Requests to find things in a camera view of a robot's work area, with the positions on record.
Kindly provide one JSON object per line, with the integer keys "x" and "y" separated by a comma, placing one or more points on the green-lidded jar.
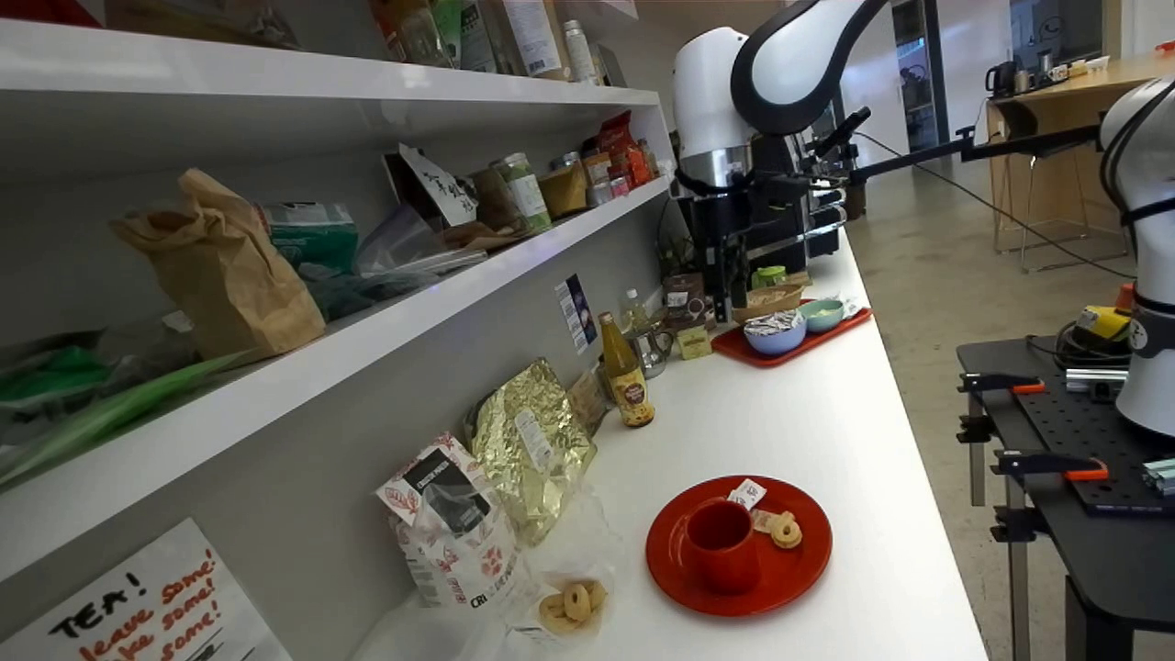
{"x": 527, "y": 192}

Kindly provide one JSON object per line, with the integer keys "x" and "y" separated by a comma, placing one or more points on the green bowl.
{"x": 822, "y": 315}

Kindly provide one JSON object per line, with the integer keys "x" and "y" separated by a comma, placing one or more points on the black work table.
{"x": 1101, "y": 537}

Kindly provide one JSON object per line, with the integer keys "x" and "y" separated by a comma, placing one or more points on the red box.
{"x": 623, "y": 152}

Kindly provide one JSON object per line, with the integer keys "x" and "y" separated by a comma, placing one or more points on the green packet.
{"x": 87, "y": 408}

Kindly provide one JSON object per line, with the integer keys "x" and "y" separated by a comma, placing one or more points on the white sugar packet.
{"x": 746, "y": 492}

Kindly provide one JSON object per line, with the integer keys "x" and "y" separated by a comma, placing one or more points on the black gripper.
{"x": 765, "y": 204}

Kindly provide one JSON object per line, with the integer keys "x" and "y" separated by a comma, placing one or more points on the gold foil bag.
{"x": 532, "y": 444}

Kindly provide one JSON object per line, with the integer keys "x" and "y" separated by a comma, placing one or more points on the wicker basket of tea packets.
{"x": 773, "y": 302}

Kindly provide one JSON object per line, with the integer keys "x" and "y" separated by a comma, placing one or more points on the white and black printed bag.
{"x": 432, "y": 185}

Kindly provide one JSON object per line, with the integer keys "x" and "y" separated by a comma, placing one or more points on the white patterned coffee bag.
{"x": 448, "y": 525}

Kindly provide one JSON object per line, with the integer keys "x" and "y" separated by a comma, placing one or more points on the blue and white bowl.
{"x": 775, "y": 333}

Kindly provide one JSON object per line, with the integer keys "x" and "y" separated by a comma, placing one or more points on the brown paper bag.
{"x": 220, "y": 264}

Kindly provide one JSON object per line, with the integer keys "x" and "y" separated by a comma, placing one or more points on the white wall shelf unit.
{"x": 367, "y": 333}

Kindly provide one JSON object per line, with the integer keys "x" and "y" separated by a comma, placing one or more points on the orange plate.
{"x": 800, "y": 575}

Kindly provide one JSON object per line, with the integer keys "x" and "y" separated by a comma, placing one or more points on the white container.
{"x": 532, "y": 33}

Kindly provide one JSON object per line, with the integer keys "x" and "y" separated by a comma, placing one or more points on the wooden desk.
{"x": 1067, "y": 124}

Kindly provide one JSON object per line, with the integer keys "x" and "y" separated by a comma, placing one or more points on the brown bottle with yellow label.
{"x": 625, "y": 376}

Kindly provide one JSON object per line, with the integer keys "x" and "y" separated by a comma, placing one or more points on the black camera boom rod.
{"x": 976, "y": 147}

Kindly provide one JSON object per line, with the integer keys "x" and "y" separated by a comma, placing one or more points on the orange cup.
{"x": 722, "y": 543}

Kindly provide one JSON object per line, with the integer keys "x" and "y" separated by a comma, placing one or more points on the small pastry on counter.
{"x": 575, "y": 605}

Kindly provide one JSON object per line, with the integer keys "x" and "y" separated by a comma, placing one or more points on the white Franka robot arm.
{"x": 782, "y": 61}

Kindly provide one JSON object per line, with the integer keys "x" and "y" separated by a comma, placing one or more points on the handwritten tea sign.
{"x": 139, "y": 608}

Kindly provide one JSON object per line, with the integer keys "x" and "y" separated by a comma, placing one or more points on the red tray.
{"x": 846, "y": 333}

